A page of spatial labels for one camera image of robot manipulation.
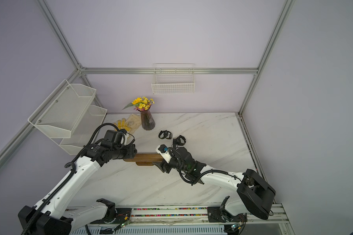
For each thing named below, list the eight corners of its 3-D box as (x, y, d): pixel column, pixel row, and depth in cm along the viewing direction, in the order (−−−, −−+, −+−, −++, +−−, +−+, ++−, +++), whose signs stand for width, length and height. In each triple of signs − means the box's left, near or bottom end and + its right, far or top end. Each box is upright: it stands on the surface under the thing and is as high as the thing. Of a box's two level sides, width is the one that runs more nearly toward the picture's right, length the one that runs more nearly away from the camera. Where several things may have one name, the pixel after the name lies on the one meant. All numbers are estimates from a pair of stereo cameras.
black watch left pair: (158, 139, 106) (158, 136, 104) (159, 133, 110) (159, 130, 108) (172, 139, 106) (172, 136, 104) (172, 133, 110) (172, 130, 108)
